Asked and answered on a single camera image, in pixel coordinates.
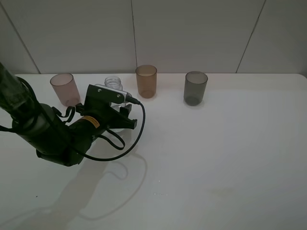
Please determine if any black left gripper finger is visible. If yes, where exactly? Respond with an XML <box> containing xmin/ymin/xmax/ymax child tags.
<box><xmin>119</xmin><ymin>104</ymin><xmax>132</xmax><ymax>117</ymax></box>
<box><xmin>114</xmin><ymin>118</ymin><xmax>137</xmax><ymax>129</ymax></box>

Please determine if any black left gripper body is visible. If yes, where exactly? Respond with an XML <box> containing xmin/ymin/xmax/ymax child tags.
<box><xmin>69</xmin><ymin>103</ymin><xmax>116</xmax><ymax>147</ymax></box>

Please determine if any clear plastic water bottle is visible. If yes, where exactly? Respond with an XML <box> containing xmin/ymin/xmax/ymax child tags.
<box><xmin>95</xmin><ymin>76</ymin><xmax>128</xmax><ymax>134</ymax></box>

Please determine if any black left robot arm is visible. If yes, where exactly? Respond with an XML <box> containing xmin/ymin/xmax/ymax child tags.
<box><xmin>0</xmin><ymin>67</ymin><xmax>139</xmax><ymax>167</ymax></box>

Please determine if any orange translucent plastic cup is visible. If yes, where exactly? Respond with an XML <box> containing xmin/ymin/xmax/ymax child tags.
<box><xmin>135</xmin><ymin>65</ymin><xmax>157</xmax><ymax>99</ymax></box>

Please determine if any pink translucent plastic cup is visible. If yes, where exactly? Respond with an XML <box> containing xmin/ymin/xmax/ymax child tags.
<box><xmin>50</xmin><ymin>73</ymin><xmax>81</xmax><ymax>107</ymax></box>

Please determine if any grey translucent plastic cup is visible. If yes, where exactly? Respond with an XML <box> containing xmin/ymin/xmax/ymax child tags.
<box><xmin>184</xmin><ymin>71</ymin><xmax>208</xmax><ymax>106</ymax></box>

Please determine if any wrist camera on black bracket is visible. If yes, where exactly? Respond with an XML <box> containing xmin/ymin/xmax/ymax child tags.
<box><xmin>84</xmin><ymin>84</ymin><xmax>130</xmax><ymax>106</ymax></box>

